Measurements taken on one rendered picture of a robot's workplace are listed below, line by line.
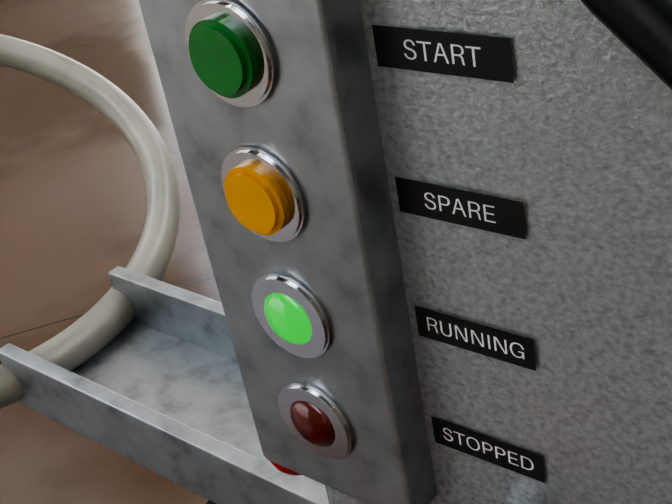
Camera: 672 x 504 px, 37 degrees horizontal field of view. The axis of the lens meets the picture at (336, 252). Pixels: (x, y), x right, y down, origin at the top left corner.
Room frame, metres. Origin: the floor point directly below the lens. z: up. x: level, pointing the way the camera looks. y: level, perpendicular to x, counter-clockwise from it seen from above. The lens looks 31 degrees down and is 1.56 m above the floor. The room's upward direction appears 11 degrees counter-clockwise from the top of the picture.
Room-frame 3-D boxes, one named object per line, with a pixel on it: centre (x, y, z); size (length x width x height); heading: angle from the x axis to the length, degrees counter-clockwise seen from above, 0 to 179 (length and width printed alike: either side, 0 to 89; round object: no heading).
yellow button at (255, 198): (0.30, 0.02, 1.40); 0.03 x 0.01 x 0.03; 47
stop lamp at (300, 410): (0.31, 0.02, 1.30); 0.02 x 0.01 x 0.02; 47
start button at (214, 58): (0.30, 0.02, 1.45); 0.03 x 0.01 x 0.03; 47
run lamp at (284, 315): (0.31, 0.02, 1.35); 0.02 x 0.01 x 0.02; 47
